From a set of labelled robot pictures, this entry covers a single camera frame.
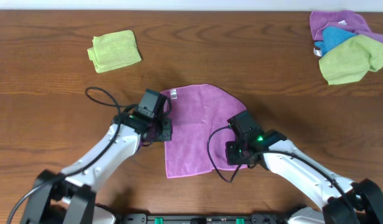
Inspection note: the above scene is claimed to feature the crumpled purple cloth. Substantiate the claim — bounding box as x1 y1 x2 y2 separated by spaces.
309 10 383 43

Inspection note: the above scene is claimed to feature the crumpled blue cloth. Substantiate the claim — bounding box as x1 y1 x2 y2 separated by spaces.
313 27 356 57

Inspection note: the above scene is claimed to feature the folded light green cloth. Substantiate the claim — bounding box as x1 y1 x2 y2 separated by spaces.
87 30 142 73

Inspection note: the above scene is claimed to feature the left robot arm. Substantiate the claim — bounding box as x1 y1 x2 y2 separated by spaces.
21 112 172 223

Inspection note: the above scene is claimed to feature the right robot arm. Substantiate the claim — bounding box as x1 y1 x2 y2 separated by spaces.
226 130 383 223

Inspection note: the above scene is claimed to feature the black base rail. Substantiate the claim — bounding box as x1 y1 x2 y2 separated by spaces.
116 213 288 224

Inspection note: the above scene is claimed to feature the crumpled green cloth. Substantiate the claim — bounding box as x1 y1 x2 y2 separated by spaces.
319 35 383 85

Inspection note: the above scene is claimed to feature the pink microfiber cloth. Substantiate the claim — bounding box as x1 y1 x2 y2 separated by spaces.
161 84 246 179

